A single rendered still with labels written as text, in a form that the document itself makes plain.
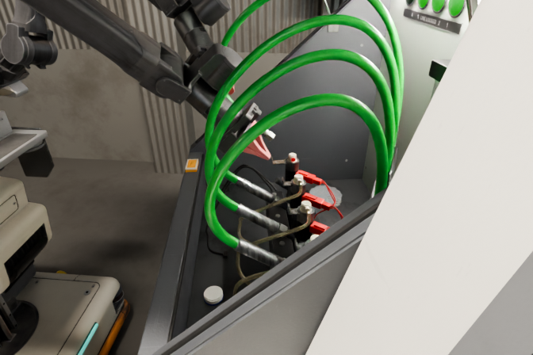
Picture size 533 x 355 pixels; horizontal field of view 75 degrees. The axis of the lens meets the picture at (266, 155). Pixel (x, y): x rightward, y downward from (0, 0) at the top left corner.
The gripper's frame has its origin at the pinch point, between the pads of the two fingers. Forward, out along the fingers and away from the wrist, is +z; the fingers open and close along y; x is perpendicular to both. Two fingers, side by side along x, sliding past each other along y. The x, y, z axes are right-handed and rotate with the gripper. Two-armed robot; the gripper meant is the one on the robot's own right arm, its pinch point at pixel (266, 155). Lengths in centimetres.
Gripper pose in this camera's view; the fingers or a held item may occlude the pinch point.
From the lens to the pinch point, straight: 68.9
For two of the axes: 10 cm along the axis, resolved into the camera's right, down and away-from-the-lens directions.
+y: 6.8, -5.6, -4.7
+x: 1.8, -4.9, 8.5
